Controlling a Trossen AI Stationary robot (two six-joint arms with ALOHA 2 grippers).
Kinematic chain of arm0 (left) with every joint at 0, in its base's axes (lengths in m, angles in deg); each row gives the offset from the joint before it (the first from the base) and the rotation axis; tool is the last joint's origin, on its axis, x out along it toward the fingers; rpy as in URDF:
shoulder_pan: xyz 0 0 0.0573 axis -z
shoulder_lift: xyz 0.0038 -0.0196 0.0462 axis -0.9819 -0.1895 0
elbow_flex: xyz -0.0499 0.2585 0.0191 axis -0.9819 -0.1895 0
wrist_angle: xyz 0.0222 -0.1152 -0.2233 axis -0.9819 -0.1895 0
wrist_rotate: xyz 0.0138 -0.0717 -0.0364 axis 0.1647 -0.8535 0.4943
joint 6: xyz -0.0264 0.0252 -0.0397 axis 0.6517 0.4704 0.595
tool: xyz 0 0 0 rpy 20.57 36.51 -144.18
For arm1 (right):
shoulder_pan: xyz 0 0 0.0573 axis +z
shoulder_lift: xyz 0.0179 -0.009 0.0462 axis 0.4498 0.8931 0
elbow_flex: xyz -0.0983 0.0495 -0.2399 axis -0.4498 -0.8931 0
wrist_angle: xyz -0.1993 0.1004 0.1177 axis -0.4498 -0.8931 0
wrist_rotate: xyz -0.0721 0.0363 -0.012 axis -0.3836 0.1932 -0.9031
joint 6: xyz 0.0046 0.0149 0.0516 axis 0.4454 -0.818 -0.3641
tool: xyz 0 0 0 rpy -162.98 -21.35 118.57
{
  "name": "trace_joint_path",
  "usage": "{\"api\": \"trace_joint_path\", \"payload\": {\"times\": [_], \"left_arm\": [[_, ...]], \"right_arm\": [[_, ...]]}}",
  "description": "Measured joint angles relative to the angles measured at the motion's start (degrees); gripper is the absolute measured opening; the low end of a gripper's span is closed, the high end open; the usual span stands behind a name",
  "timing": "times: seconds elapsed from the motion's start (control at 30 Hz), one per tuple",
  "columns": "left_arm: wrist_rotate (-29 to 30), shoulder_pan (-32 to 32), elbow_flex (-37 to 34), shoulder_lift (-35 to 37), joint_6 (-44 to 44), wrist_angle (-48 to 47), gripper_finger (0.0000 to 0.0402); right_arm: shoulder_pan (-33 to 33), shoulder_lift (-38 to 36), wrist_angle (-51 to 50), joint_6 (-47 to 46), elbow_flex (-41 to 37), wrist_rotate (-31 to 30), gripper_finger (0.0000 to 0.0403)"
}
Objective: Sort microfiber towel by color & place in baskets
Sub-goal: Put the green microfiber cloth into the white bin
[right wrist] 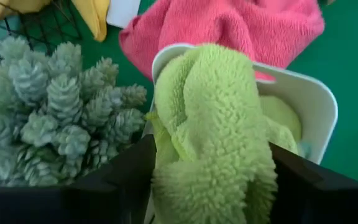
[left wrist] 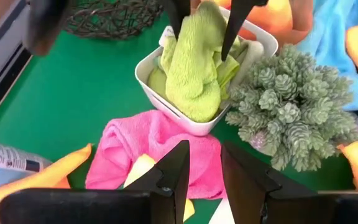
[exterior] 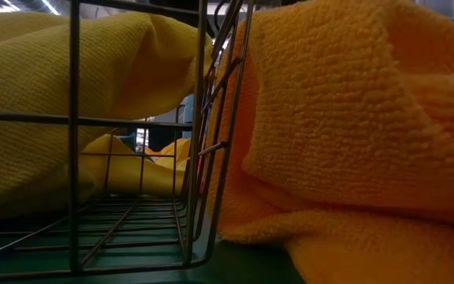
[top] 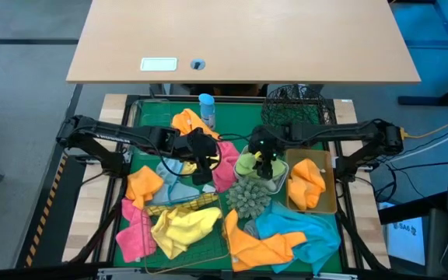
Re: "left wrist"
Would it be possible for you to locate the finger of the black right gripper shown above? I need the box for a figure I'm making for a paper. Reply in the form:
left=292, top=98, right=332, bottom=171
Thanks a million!
left=163, top=0, right=192, bottom=42
left=221, top=0, right=270, bottom=62

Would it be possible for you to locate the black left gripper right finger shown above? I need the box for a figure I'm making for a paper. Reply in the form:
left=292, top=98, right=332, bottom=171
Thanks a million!
left=221, top=141, right=358, bottom=224

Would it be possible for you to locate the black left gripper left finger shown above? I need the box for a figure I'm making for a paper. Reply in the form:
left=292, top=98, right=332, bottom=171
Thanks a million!
left=0, top=139, right=191, bottom=224

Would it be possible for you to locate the sage green microfiber towel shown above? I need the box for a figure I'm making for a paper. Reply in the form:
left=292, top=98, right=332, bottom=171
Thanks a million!
left=234, top=39, right=265, bottom=91

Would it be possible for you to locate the pink microfiber towel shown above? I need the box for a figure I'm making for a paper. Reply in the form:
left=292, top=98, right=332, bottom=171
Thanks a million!
left=85, top=109, right=227, bottom=200

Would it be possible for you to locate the lime green microfiber towel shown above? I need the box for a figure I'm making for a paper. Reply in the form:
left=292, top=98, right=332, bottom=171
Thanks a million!
left=159, top=1, right=241, bottom=124
left=147, top=39, right=249, bottom=101

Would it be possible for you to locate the teal blue microfiber towel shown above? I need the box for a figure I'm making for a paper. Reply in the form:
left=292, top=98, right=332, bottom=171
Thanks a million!
left=296, top=0, right=358, bottom=112

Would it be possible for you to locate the white plastic bin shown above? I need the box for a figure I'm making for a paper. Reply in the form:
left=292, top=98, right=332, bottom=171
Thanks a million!
left=134, top=6, right=280, bottom=137

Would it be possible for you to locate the artificial succulent in patterned pot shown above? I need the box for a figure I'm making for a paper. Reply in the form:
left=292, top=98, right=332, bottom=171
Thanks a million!
left=224, top=43, right=358, bottom=172

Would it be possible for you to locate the green table mat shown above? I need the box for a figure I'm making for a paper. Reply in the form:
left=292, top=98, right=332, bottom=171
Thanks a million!
left=0, top=14, right=357, bottom=224

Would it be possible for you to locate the black rounded object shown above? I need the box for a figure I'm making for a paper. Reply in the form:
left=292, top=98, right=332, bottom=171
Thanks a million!
left=22, top=0, right=71, bottom=57

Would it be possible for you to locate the blue spray bottle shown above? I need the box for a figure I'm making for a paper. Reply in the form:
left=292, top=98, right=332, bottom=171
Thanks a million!
left=0, top=138, right=53, bottom=197

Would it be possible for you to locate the black round wire basket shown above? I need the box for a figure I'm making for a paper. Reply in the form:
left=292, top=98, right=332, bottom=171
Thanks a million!
left=64, top=0, right=165, bottom=40

